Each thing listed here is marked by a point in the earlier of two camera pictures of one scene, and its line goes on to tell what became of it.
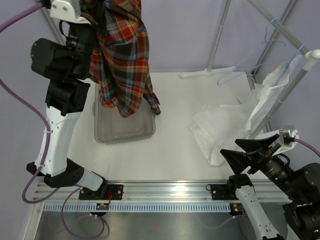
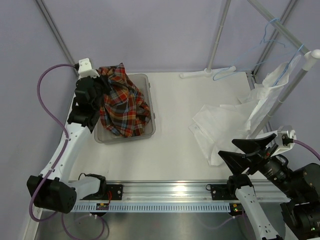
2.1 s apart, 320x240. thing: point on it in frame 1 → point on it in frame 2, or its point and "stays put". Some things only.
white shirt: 218,128 stays put
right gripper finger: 238,161 stays put
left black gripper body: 99,24 → 101,85
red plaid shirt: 120,64 → 123,109
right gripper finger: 252,145 stays put
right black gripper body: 263,157 stays put
